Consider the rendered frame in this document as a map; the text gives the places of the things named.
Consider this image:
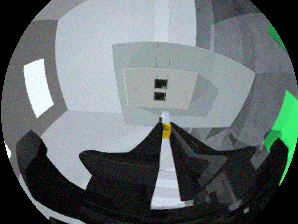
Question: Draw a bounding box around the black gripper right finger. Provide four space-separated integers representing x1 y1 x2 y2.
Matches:
169 121 257 202

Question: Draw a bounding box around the grey panel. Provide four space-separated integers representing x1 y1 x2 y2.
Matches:
112 41 255 128

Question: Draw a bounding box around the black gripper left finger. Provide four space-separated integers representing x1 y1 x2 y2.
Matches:
78 121 164 202

